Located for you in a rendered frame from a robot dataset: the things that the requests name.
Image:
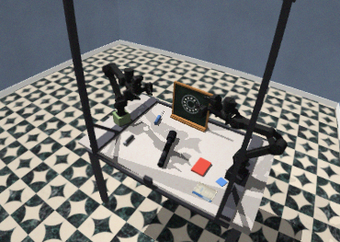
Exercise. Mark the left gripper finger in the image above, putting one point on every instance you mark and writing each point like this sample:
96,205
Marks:
148,90
134,96

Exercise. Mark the small blue flat block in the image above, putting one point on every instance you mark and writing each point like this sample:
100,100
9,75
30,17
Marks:
221,181

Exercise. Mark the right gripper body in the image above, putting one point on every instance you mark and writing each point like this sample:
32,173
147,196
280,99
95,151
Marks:
203,111

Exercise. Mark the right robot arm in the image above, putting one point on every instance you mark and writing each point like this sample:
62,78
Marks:
226,114

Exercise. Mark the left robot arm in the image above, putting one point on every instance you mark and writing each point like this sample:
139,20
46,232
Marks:
111,70

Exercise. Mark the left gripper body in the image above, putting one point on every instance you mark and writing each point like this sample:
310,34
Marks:
136,91

